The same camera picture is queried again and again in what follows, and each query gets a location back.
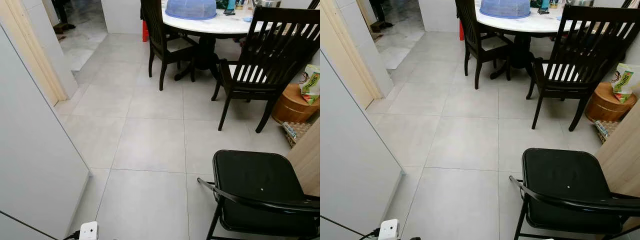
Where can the red plastic stool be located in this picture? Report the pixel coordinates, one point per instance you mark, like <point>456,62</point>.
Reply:
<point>461,30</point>
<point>145,31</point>

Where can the round white marble table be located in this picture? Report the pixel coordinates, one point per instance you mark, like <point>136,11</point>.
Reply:
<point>220,25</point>
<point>535,25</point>

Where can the light wooden cabinet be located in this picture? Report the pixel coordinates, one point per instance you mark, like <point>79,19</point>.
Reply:
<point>307,160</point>
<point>622,150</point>

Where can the beige door frame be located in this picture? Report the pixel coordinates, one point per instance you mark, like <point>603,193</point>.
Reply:
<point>354,50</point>
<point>37,55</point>

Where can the person's dark trousered legs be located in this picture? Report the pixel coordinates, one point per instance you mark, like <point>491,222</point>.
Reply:
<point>62,12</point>
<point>381,11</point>

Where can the green snack bag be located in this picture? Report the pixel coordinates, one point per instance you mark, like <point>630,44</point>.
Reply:
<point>623,82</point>
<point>311,85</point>

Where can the black teal table stand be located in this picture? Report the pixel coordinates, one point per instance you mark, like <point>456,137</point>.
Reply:
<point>230,7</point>
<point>544,7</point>

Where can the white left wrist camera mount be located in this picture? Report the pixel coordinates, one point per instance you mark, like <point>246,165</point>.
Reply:
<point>389,230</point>
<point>89,232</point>

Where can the steel pot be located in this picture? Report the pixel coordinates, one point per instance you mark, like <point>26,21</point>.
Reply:
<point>266,3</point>
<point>581,2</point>

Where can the dark wooden dining chair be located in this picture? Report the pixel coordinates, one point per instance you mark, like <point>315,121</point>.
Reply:
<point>465,20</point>
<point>280,17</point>
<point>152,20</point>
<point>595,15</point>

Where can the round wooden stool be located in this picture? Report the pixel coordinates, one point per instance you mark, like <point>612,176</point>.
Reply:
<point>292,107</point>
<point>605,106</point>

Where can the black folding chair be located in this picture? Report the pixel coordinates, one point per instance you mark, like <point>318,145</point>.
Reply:
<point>565,175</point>
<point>255,175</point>

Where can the blue mesh food cover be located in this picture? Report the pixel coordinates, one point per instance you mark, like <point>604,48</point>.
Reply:
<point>505,8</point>
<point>191,9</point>

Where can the cardboard egg tray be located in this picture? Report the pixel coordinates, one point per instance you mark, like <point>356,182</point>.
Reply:
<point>606,131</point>
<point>296,134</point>

